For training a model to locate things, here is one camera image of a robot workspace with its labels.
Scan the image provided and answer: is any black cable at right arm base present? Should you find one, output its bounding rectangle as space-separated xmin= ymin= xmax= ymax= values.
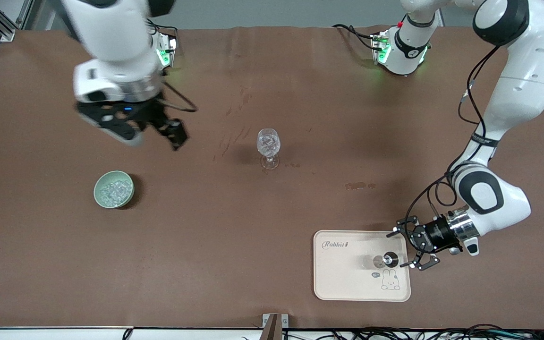
xmin=152 ymin=21 xmax=179 ymax=42

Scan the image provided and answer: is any pile of clear ice cubes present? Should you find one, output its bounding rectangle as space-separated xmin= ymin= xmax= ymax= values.
xmin=100 ymin=179 xmax=131 ymax=206

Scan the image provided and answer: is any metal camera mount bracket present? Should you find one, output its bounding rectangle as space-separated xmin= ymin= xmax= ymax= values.
xmin=262 ymin=313 xmax=289 ymax=340

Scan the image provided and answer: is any brown table cover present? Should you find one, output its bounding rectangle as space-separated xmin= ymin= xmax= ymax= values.
xmin=0 ymin=26 xmax=544 ymax=330

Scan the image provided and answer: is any beige tray with rabbit print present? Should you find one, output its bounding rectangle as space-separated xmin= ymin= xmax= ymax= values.
xmin=313 ymin=229 xmax=412 ymax=302

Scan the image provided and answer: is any black cable at left arm base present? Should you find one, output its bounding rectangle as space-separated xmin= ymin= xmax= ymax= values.
xmin=332 ymin=24 xmax=381 ymax=51

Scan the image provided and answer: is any steel double-cone jigger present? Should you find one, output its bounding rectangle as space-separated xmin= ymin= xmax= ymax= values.
xmin=372 ymin=251 xmax=400 ymax=268

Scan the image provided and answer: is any pale green ceramic bowl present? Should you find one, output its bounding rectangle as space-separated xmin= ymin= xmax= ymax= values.
xmin=93 ymin=170 xmax=135 ymax=209

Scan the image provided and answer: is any black cable at arm base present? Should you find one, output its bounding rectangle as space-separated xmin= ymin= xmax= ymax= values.
xmin=332 ymin=24 xmax=381 ymax=51
xmin=152 ymin=21 xmax=179 ymax=42

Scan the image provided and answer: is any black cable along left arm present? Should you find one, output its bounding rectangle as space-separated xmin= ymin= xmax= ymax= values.
xmin=404 ymin=45 xmax=502 ymax=223

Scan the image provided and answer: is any bundle of black cables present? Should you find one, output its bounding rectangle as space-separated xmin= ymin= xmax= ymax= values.
xmin=241 ymin=323 xmax=544 ymax=340

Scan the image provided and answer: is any clear stemmed wine glass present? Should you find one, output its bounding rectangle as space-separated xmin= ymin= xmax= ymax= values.
xmin=256 ymin=128 xmax=282 ymax=170

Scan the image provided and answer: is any aluminium profile frame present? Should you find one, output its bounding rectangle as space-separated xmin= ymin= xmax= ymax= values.
xmin=0 ymin=0 xmax=34 ymax=42

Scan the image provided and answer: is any black cable along right arm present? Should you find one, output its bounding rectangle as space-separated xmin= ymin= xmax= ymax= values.
xmin=159 ymin=80 xmax=198 ymax=114

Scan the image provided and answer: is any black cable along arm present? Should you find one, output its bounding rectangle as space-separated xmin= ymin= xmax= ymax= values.
xmin=159 ymin=80 xmax=198 ymax=114
xmin=404 ymin=45 xmax=502 ymax=223

